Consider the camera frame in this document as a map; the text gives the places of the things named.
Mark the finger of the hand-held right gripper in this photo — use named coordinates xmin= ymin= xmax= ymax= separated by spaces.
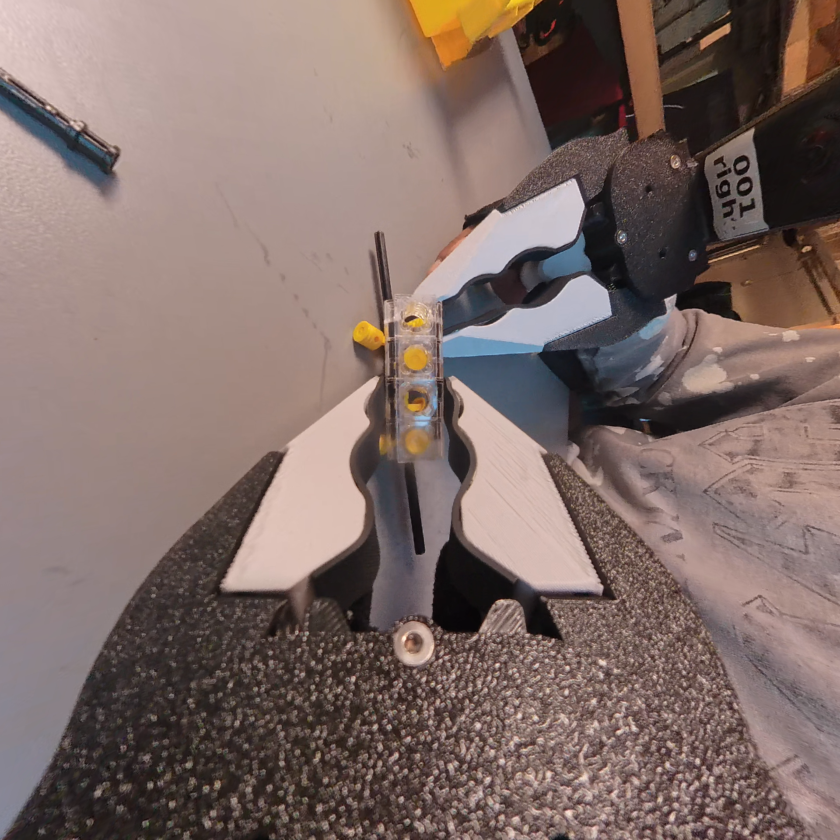
xmin=412 ymin=178 xmax=587 ymax=305
xmin=441 ymin=272 xmax=614 ymax=359

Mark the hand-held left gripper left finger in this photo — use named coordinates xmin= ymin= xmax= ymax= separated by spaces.
xmin=220 ymin=376 xmax=388 ymax=621

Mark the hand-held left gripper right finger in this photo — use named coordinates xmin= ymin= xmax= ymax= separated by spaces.
xmin=434 ymin=378 xmax=605 ymax=621

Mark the clear toy cylinder block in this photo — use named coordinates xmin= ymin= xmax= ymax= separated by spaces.
xmin=382 ymin=297 xmax=444 ymax=463

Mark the yellow piston crankshaft assembly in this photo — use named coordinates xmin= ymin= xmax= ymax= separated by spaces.
xmin=352 ymin=231 xmax=437 ymax=553

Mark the person's right forearm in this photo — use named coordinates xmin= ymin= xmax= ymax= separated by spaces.
xmin=541 ymin=305 xmax=840 ymax=434

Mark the person's right hand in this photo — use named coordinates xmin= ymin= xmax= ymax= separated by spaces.
xmin=425 ymin=209 xmax=494 ymax=278

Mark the wooden beam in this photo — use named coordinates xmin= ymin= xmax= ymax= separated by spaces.
xmin=616 ymin=0 xmax=665 ymax=142

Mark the yellow plastic bin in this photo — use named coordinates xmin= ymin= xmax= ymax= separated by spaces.
xmin=407 ymin=0 xmax=546 ymax=70

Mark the person's grey hoodie torso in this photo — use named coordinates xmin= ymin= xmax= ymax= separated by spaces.
xmin=571 ymin=394 xmax=840 ymax=840

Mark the single black toy pin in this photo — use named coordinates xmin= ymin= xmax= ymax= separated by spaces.
xmin=0 ymin=66 xmax=121 ymax=173

